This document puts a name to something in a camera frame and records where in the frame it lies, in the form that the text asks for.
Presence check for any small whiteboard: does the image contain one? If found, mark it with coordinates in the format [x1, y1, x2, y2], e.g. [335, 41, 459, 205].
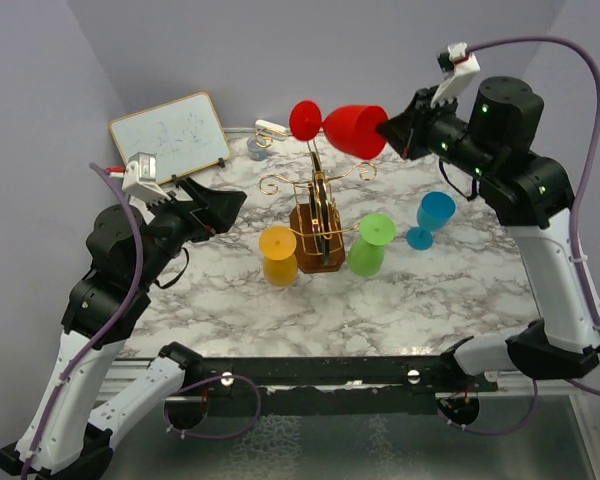
[109, 92, 232, 185]

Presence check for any blue wine glass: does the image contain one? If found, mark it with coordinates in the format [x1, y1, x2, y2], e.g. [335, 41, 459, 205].
[405, 191, 456, 251]

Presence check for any black front mounting rail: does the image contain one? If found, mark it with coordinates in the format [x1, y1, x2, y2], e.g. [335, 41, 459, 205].
[149, 344, 501, 416]

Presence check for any yellow wine glass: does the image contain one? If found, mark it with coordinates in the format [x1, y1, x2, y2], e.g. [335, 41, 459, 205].
[259, 226, 298, 287]

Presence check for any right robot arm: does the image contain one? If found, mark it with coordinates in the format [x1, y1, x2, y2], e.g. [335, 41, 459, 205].
[376, 76, 600, 391]

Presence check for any white eraser block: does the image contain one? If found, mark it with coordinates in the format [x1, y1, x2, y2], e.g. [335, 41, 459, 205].
[254, 119, 288, 136]

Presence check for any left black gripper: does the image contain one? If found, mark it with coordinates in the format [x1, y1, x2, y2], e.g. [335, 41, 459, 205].
[136, 174, 249, 286]

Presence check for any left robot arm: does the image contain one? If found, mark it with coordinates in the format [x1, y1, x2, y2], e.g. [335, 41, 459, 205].
[0, 178, 247, 479]

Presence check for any green wine glass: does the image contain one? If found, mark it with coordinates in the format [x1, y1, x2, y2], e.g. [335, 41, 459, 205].
[347, 213, 396, 278]

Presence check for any red wine glass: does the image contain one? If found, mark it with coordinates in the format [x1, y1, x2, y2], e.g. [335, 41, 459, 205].
[289, 100, 388, 161]

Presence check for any gold wire wine glass rack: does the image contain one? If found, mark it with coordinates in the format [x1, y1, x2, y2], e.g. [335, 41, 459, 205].
[259, 139, 377, 274]

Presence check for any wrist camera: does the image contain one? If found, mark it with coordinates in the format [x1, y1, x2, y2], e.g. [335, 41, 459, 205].
[105, 152, 175, 207]
[430, 42, 480, 108]

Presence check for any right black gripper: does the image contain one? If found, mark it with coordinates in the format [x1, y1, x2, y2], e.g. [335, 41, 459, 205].
[377, 85, 495, 181]

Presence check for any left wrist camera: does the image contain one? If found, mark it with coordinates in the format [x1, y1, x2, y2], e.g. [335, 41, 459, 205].
[105, 152, 175, 207]

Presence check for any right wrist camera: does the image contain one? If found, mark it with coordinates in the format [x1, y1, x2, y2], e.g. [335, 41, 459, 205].
[430, 42, 480, 108]

